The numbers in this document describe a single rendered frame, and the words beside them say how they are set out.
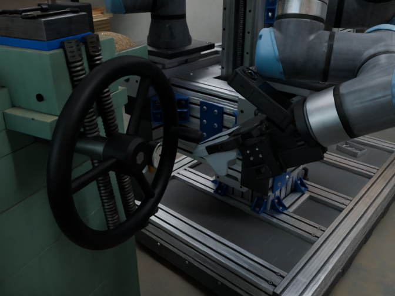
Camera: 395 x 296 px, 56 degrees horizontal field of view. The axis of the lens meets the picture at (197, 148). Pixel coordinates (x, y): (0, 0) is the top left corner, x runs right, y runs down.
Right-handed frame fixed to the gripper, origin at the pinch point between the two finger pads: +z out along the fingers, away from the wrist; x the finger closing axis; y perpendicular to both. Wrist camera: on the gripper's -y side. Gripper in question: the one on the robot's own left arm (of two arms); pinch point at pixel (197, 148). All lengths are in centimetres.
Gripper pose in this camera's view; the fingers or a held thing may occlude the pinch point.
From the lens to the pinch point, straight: 63.4
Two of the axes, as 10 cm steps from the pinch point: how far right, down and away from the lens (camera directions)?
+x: 4.5, -4.0, 8.0
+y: 4.5, 8.7, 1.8
